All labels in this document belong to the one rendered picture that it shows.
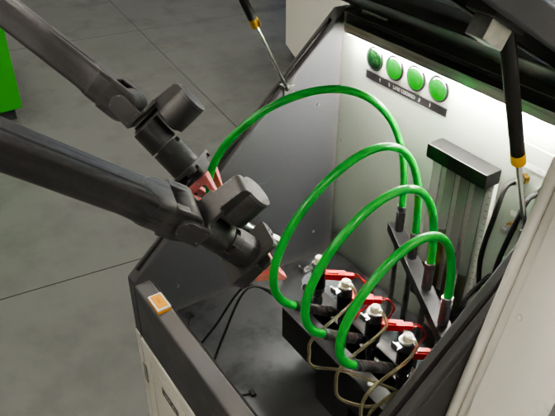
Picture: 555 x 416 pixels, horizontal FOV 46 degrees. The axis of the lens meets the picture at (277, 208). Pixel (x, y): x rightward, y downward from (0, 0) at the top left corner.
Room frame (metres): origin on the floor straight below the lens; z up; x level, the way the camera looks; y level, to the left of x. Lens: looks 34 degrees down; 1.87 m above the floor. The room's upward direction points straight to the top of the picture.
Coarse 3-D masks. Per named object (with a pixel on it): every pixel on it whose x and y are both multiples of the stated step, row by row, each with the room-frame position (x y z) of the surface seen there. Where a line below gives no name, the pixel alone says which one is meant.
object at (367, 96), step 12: (288, 96) 1.02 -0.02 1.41; (300, 96) 1.02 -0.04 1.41; (360, 96) 1.04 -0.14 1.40; (372, 96) 1.05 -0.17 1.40; (264, 108) 1.01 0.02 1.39; (276, 108) 1.01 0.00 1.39; (384, 108) 1.05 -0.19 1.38; (252, 120) 1.01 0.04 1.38; (240, 132) 1.00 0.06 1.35; (396, 132) 1.05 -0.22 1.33; (228, 144) 1.00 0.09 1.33; (216, 156) 0.99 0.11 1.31
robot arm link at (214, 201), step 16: (240, 176) 0.84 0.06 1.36; (208, 192) 0.84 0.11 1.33; (224, 192) 0.82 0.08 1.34; (240, 192) 0.81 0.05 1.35; (256, 192) 0.83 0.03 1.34; (208, 208) 0.82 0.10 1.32; (224, 208) 0.81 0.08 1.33; (240, 208) 0.81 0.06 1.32; (256, 208) 0.82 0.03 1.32; (192, 224) 0.77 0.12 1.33; (208, 224) 0.79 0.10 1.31; (240, 224) 0.81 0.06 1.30; (192, 240) 0.77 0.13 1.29
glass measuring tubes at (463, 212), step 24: (432, 144) 1.08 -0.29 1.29; (432, 168) 1.08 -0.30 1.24; (456, 168) 1.02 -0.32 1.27; (480, 168) 0.99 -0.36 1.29; (432, 192) 1.07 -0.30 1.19; (456, 192) 1.05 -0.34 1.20; (480, 192) 0.98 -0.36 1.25; (456, 216) 1.01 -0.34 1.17; (480, 216) 0.99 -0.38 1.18; (456, 240) 1.01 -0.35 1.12; (480, 240) 0.98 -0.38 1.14; (456, 264) 1.02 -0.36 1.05; (456, 288) 0.98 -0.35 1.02; (456, 312) 0.98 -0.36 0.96
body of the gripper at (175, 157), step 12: (168, 144) 1.01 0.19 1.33; (180, 144) 1.02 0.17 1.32; (156, 156) 1.01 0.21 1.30; (168, 156) 1.00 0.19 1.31; (180, 156) 1.00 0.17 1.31; (192, 156) 1.01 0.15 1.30; (204, 156) 1.05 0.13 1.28; (168, 168) 1.00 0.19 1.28; (180, 168) 0.99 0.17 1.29; (192, 168) 0.97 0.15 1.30; (180, 180) 1.00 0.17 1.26
